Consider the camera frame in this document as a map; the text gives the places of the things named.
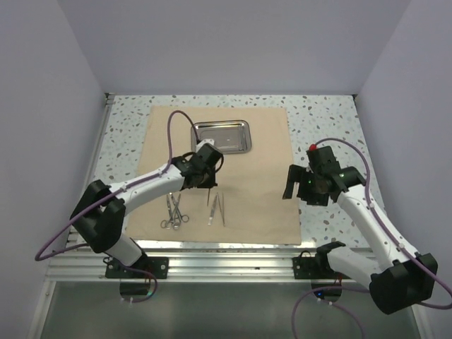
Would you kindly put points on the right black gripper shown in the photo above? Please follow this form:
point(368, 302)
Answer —
point(296, 173)

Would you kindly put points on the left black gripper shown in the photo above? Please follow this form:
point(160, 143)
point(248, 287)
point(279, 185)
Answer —
point(209, 182)

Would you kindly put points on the steel instrument tray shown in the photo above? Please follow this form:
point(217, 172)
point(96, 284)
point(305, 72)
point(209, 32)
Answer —
point(228, 136)

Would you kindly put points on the beige cloth wrap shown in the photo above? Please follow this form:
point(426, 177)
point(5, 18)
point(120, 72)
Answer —
point(253, 185)

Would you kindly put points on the steel forceps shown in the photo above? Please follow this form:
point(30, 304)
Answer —
point(177, 216)

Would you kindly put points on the steel surgical scissors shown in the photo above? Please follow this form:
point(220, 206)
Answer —
point(167, 223)

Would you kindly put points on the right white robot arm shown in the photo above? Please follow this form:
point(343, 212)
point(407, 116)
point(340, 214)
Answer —
point(397, 278)

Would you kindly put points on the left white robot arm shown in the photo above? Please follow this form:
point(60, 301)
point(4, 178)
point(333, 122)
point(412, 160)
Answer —
point(99, 215)

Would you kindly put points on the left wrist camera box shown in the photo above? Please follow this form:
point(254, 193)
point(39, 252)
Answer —
point(207, 151)

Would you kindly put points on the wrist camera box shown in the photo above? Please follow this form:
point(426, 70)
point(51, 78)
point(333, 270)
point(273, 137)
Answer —
point(322, 160)
point(207, 151)

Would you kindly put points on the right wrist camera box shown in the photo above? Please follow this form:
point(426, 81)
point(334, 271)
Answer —
point(322, 160)

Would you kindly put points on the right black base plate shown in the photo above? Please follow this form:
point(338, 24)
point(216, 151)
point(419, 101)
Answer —
point(306, 267)

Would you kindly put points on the aluminium front rail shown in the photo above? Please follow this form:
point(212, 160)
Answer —
point(200, 266)

